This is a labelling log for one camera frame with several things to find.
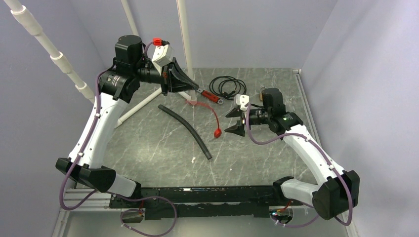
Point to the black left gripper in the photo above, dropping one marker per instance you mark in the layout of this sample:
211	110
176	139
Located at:
174	79

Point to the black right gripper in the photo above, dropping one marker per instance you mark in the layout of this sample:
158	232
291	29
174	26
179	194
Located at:
235	129

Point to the brass padlock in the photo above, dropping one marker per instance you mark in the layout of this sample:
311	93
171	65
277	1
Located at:
261	93

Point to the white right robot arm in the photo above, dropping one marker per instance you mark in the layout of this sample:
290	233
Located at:
336	192

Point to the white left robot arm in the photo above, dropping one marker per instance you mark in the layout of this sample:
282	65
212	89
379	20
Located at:
114	90

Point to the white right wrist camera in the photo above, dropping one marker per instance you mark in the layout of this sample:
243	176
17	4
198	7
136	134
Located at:
242	101

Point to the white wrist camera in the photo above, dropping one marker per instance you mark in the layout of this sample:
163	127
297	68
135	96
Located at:
242	101
163	53

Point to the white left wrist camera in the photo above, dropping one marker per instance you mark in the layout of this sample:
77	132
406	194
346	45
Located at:
163	53

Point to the red handled adjustable wrench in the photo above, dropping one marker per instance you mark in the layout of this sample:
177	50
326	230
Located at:
209	95

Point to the black mounting rail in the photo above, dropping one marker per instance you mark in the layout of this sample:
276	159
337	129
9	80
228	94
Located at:
166	202

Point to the white pvc pipe frame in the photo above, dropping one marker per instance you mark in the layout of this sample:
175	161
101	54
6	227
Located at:
23	15

